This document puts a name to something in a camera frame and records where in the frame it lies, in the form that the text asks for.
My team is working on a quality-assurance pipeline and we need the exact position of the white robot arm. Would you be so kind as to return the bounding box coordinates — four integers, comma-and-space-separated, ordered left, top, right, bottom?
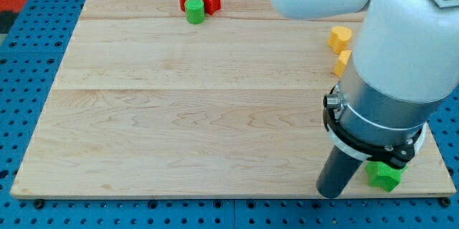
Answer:
270, 0, 458, 198

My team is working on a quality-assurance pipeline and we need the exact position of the green cylinder block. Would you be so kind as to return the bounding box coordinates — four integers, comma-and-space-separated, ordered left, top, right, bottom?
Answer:
184, 0, 205, 24

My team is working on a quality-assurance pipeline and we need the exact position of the yellow heart block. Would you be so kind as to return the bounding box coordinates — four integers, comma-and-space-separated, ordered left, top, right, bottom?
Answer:
327, 26, 353, 54

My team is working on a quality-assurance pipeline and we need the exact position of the green star block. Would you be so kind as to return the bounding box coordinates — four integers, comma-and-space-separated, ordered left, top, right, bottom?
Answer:
365, 162, 408, 192

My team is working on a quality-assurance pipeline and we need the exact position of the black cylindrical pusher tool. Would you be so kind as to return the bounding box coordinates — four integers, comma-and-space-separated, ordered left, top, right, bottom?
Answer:
316, 146, 362, 198

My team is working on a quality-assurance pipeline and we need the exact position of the wooden board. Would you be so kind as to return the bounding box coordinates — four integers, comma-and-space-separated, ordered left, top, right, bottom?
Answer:
9, 0, 457, 200

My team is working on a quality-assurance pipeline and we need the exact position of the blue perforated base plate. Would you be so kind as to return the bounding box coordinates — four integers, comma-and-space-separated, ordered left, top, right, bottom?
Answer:
1, 0, 458, 228

